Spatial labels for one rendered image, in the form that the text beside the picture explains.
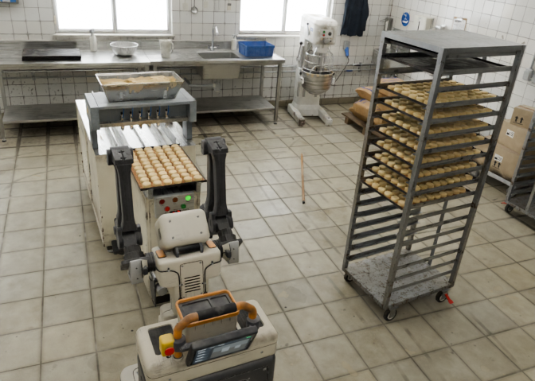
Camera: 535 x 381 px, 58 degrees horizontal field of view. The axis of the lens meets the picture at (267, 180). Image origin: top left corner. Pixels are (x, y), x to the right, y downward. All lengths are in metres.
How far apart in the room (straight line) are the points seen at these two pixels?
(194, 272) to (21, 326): 1.59
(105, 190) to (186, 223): 1.61
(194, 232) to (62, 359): 1.38
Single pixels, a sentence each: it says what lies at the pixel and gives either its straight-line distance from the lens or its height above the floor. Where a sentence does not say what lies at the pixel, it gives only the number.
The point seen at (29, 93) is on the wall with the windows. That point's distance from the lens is 6.78.
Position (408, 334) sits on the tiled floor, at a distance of 3.46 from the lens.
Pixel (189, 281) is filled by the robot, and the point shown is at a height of 0.90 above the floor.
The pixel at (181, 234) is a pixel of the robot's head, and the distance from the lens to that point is 2.11.
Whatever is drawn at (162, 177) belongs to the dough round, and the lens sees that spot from 2.99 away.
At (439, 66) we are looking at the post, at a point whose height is 1.73.
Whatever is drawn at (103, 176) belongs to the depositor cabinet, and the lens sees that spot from 3.62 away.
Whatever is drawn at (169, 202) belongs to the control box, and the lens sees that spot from 2.97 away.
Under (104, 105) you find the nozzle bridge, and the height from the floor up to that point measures 1.18.
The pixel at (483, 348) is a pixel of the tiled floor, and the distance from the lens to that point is 3.58.
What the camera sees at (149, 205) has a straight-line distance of 2.98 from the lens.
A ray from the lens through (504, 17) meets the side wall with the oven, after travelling 6.33.
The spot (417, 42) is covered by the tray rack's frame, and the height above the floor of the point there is 1.81.
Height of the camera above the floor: 2.24
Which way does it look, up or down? 26 degrees down
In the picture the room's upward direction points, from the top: 5 degrees clockwise
